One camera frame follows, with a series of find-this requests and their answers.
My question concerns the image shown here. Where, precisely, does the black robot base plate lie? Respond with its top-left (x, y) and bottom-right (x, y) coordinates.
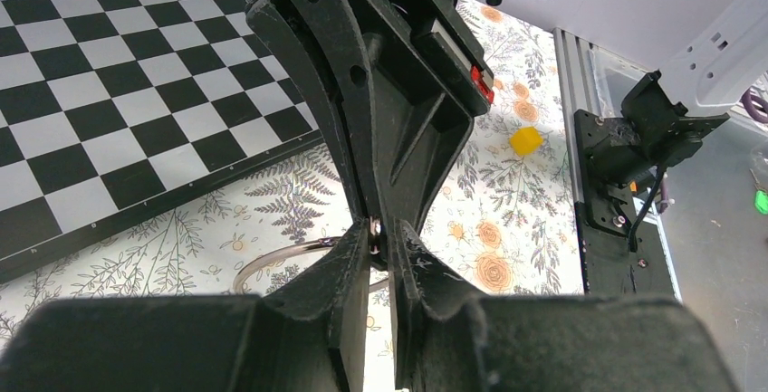
top-left (572, 110), bottom-right (677, 297)

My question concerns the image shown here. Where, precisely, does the spare keyring with coloured tags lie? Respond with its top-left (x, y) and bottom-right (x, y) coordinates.
top-left (749, 168), bottom-right (768, 215)

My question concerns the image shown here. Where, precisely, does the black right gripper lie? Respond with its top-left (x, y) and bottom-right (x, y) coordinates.
top-left (246, 0), bottom-right (494, 270)

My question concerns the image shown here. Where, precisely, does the yellow cube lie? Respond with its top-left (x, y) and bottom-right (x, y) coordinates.
top-left (509, 127), bottom-right (543, 157)

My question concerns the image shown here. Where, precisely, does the black and white chessboard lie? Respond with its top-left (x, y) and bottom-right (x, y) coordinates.
top-left (1, 0), bottom-right (321, 282)

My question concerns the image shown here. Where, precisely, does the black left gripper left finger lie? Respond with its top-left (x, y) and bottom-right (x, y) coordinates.
top-left (1, 220), bottom-right (370, 391)

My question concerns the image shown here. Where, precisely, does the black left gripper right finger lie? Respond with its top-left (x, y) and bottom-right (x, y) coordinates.
top-left (387, 220), bottom-right (737, 391)

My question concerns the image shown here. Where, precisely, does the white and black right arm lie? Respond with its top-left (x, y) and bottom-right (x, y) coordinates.
top-left (245, 0), bottom-right (767, 270)

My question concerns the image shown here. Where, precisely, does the floral patterned table mat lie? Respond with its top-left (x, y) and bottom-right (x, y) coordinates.
top-left (0, 0), bottom-right (586, 392)

